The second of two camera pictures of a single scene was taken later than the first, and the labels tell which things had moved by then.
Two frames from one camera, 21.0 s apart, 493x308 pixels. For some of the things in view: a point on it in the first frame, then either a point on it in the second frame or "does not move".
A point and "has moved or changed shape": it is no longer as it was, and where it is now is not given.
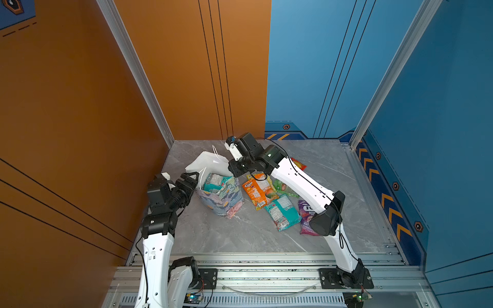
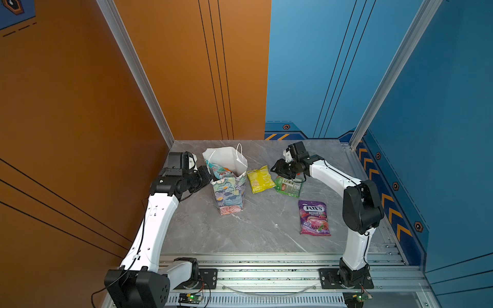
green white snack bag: (280, 186) does not move
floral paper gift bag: (216, 187) has moved or changed shape
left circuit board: (194, 298) does not move
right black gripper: (235, 171) -> (279, 169)
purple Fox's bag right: (307, 210) does not move
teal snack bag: (283, 213) -> (219, 171)
